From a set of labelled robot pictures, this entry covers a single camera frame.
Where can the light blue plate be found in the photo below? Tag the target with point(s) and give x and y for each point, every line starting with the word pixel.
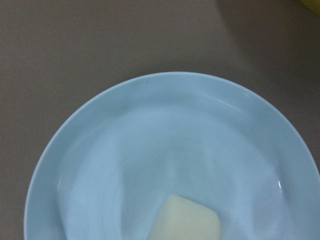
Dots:
pixel 106 172

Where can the yellow bamboo steamer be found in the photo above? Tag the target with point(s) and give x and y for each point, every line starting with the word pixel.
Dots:
pixel 313 5

